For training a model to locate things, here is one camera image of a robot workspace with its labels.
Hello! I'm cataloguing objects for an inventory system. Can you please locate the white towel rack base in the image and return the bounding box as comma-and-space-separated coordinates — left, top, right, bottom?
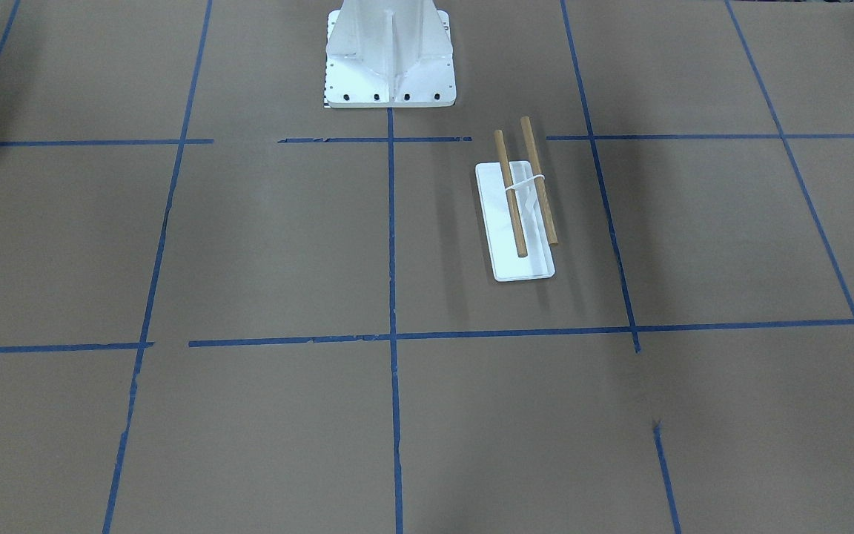
474, 161, 555, 283

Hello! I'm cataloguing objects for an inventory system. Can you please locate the wooden rack rod front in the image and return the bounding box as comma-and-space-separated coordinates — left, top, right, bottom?
494, 129, 528, 258

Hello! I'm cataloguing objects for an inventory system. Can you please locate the wooden rack rod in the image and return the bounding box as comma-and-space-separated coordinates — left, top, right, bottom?
494, 129, 528, 258
520, 116, 559, 247

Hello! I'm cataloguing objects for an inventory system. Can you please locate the wooden rack rod rear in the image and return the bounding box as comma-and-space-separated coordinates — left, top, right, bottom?
520, 116, 559, 247

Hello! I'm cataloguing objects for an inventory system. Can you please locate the white rack upright post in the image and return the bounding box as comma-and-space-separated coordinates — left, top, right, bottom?
504, 174, 545, 213

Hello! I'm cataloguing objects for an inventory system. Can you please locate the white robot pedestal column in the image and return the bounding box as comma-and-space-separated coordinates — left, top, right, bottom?
323, 1, 457, 108

